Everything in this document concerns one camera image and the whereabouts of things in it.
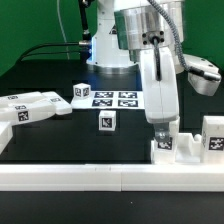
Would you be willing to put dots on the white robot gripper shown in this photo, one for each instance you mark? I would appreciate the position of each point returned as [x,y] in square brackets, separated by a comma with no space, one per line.
[160,97]

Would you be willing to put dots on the white chair seat part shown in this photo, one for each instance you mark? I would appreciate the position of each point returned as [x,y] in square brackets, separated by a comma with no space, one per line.
[188,149]

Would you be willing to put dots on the white tagged bar part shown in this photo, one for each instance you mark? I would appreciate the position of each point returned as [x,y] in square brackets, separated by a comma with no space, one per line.
[18,114]

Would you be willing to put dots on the white long chair back part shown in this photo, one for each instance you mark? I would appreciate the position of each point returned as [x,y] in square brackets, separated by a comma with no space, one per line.
[60,106]

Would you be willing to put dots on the small white tagged cube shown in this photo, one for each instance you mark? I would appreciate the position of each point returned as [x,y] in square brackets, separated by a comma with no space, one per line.
[107,120]

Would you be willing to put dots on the paper sheet with tags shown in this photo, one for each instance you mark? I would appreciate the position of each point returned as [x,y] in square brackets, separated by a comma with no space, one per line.
[110,100]

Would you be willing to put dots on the rear white tagged cube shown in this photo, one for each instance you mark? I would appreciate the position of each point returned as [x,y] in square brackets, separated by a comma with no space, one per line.
[81,90]

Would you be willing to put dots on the white left fence block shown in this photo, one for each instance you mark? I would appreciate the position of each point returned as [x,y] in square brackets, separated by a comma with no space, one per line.
[5,134]

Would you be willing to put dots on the white front fence rail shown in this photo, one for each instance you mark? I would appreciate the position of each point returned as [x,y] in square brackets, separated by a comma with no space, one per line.
[208,178]

